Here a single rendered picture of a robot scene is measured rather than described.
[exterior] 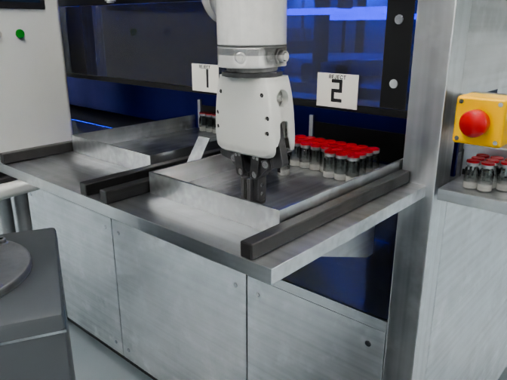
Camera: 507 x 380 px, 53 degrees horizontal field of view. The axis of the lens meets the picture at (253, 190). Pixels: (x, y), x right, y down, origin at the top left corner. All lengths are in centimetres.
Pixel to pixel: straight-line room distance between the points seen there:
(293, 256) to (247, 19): 27
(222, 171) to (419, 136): 34
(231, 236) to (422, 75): 41
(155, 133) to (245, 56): 67
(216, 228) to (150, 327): 97
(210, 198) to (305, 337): 53
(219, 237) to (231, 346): 73
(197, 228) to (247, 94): 19
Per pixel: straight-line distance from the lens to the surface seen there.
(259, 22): 60
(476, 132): 80
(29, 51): 147
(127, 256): 158
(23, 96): 147
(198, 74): 117
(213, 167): 89
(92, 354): 201
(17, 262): 65
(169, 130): 126
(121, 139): 118
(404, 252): 94
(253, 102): 61
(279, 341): 121
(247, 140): 63
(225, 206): 69
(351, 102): 92
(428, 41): 86
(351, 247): 89
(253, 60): 60
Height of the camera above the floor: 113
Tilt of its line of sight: 18 degrees down
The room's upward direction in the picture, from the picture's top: straight up
